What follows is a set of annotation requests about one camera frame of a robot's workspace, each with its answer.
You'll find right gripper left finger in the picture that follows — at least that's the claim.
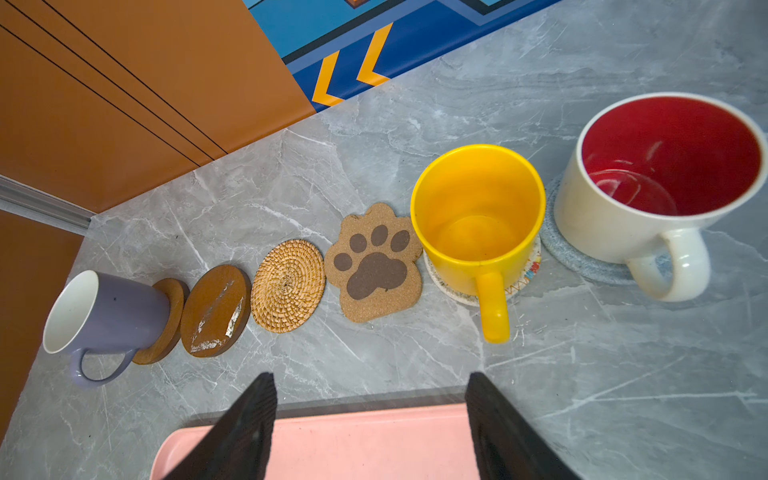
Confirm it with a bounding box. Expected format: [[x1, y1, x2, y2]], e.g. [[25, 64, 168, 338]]
[[166, 372, 277, 479]]

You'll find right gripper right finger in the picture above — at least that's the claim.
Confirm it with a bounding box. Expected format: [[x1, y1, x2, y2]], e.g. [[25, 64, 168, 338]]
[[465, 372, 579, 480]]

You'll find glossy dark wooden coaster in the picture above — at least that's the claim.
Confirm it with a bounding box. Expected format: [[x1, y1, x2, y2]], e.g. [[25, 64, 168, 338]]
[[180, 264, 250, 358]]

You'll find white rainbow stitched coaster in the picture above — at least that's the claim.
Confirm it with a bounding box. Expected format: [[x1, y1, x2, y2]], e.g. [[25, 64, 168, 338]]
[[425, 236, 542, 307]]

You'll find matte brown wooden coaster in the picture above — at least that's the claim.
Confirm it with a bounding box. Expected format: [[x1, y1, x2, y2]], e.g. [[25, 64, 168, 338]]
[[132, 278, 189, 365]]

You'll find woven rattan round coaster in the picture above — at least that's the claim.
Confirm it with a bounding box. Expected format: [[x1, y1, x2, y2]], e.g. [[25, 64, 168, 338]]
[[251, 239, 326, 334]]

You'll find purple mug white inside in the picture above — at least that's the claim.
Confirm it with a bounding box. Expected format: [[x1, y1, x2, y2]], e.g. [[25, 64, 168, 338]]
[[42, 270, 171, 388]]

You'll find cork paw print coaster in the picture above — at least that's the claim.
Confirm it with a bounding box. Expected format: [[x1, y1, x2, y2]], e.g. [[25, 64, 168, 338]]
[[324, 203, 423, 323]]

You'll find yellow mug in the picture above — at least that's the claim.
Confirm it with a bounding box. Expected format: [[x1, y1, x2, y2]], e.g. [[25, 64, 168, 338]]
[[410, 144, 546, 344]]

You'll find white mug red inside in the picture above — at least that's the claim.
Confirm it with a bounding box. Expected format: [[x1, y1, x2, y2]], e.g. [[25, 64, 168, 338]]
[[553, 92, 767, 302]]

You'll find light blue woven coaster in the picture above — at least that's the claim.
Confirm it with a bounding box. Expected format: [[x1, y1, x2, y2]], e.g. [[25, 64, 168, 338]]
[[541, 164, 681, 299]]

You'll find pink rectangular tray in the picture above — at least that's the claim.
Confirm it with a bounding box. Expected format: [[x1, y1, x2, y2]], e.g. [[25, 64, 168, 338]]
[[150, 404, 479, 479]]

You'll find left aluminium corner post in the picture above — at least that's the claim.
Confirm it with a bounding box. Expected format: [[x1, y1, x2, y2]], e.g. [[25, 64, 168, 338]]
[[0, 176, 94, 236]]

